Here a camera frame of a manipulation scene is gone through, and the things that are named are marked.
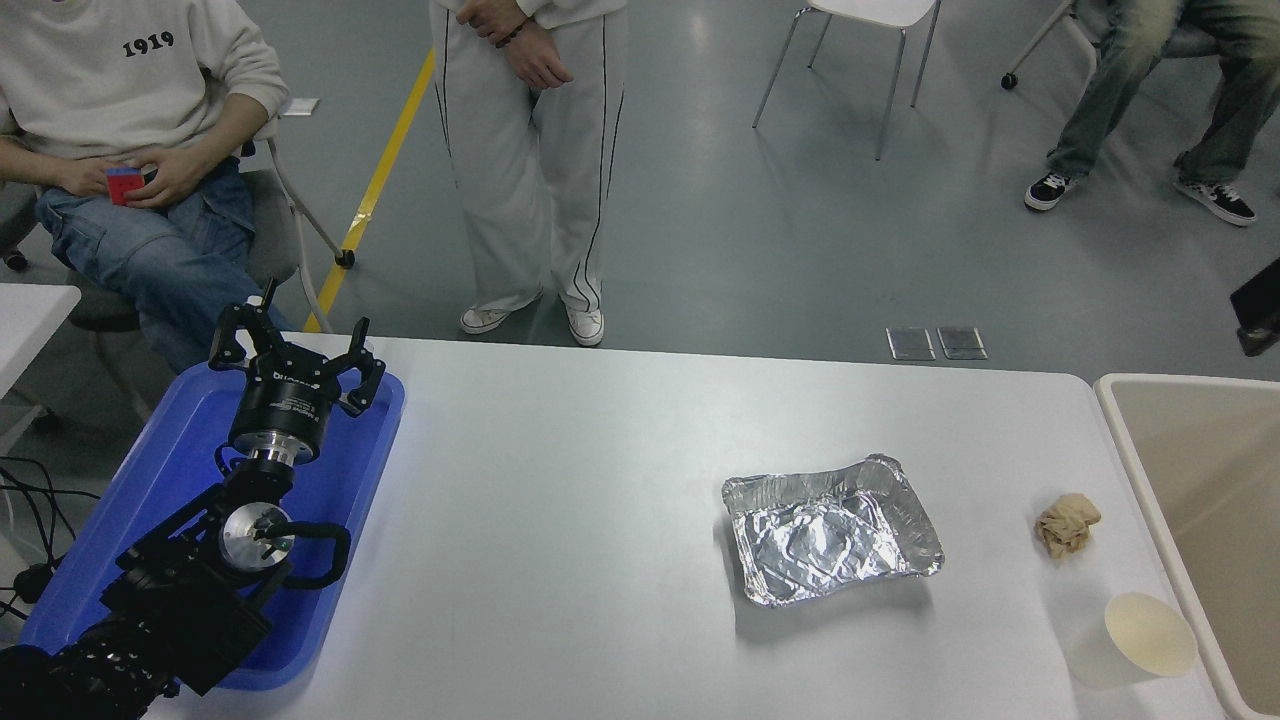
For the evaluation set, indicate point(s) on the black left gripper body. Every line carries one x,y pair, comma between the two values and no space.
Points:
285,410

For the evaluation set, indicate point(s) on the colourful puzzle cube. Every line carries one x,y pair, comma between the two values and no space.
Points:
124,185

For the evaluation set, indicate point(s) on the pale paper cup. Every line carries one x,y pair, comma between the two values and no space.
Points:
1150,635

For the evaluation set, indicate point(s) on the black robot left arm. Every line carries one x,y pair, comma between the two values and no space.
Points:
180,610

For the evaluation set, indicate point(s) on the person's left hand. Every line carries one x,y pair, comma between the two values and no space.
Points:
180,172
490,15

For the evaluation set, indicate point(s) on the person's right hand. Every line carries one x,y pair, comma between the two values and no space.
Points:
85,177
540,60

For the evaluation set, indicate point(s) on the grey wheeled chair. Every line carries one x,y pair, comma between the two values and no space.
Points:
270,230

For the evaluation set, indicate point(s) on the blue plastic tray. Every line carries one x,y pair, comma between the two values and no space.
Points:
170,470

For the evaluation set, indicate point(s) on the yellow floor tape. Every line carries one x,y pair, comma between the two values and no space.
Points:
377,180

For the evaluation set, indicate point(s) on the large pale bin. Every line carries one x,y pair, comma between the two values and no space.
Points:
1220,500

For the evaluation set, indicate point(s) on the small white table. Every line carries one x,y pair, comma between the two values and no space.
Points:
30,320

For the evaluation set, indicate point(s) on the person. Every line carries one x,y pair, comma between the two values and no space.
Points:
100,80
530,170
1110,90

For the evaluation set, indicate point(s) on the crumpled tan paper ball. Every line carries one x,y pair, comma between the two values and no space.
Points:
1065,525

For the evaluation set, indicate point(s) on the metal floor socket cover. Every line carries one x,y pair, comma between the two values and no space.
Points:
910,343
962,342

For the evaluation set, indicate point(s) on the grey chair with white legs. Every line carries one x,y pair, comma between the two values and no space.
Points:
1009,81

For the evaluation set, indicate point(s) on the white chair with metal legs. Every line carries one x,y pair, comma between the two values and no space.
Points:
870,8

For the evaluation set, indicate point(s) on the silver foil tray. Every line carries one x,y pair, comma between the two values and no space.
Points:
830,540

